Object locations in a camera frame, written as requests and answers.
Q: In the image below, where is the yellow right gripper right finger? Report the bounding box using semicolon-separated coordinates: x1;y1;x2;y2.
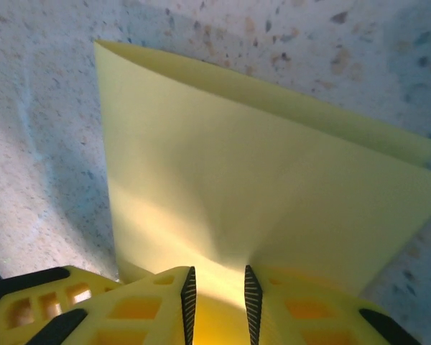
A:
243;264;423;345

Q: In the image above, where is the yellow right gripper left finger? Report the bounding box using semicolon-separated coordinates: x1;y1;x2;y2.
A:
24;264;198;345

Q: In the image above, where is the yellow paper sheet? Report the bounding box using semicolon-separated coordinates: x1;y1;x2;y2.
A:
93;38;431;299

